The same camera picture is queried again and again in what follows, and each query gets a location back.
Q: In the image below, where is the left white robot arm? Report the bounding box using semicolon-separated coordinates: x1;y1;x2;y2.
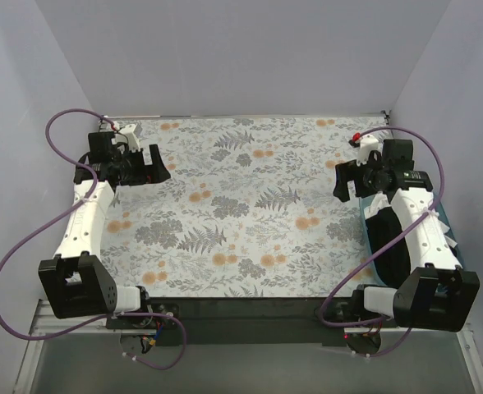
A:
39;124;171;328

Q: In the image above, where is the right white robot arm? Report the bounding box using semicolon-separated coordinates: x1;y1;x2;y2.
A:
333;135;480;332

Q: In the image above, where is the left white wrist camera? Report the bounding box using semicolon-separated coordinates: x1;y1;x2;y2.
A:
111;121;140;152

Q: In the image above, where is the teal plastic bin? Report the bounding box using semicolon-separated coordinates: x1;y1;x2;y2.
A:
359;196;464;288

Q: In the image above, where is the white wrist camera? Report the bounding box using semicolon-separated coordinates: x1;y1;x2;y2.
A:
111;121;140;152
349;133;380;166

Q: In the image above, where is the black t shirt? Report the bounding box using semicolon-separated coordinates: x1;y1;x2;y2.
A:
366;207;411;288

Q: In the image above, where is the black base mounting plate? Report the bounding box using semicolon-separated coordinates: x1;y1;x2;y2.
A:
105;297;386;348

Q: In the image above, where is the floral patterned table mat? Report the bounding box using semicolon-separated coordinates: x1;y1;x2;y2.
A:
101;117;385;297

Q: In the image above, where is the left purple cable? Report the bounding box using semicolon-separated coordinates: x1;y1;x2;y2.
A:
0;108;188;371

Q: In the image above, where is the white t shirt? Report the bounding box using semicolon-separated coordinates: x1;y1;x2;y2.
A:
360;194;458;249

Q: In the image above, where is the aluminium frame rail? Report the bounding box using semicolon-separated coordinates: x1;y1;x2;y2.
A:
15;298;483;393

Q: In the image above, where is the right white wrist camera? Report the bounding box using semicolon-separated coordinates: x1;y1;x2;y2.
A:
349;133;380;166

